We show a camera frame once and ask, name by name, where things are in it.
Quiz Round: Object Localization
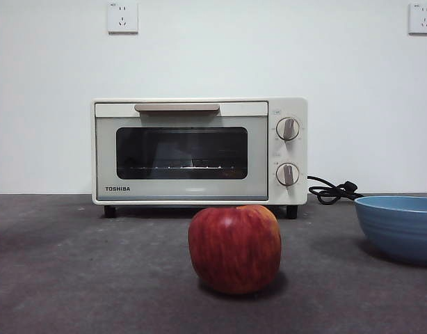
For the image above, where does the black oven power cord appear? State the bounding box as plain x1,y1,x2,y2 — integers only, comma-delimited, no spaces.
306,175,369,205

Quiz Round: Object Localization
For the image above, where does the beige oven knob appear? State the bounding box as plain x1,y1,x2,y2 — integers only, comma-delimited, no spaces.
275,117,302,142
275,162,300,186

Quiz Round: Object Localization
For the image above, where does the red apple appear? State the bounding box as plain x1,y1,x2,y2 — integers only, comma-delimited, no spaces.
188,205,282,296

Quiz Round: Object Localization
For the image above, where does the cream Toshiba toaster oven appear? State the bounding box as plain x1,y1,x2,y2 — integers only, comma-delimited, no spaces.
90,97,309,220

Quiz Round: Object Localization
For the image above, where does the blue ribbed bowl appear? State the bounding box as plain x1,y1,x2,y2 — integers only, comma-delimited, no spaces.
354,196,427,268

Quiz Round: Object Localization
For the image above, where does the white wall socket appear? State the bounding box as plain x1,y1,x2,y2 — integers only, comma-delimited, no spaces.
408,2,427,35
106,1,139,35

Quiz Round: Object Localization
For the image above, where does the oven door with glass window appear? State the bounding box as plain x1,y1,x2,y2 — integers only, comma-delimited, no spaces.
94,101,269,202

